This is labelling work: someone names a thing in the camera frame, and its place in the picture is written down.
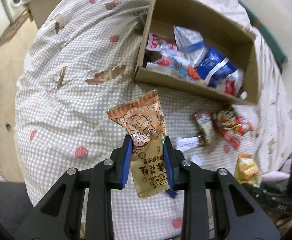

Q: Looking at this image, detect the red white blue snack bag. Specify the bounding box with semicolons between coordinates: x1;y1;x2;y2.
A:
146;33;200;83

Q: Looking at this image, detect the checkered patterned bed quilt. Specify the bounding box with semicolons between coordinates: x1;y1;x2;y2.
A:
15;0;292;239

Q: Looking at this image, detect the orange peanut snack bag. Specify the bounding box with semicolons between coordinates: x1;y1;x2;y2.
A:
107;90;169;199

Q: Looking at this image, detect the brown white chocolate bar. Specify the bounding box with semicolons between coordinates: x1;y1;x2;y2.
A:
193;109;217;153

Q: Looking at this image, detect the cardboard box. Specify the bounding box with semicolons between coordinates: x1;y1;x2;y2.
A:
134;0;258;105

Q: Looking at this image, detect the white grey snack bag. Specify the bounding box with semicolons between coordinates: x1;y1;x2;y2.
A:
174;26;207;68

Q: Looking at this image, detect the white red bar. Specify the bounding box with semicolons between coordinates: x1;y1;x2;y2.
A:
176;135;205;152

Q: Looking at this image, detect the red milk candy bag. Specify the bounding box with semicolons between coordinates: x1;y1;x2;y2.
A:
211;106;253;150

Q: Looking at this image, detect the teal green mattress edge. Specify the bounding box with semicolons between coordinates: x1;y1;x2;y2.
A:
238;0;288;74

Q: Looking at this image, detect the yellow cheese ball snack bag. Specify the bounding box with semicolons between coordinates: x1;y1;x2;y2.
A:
234;153;261;187

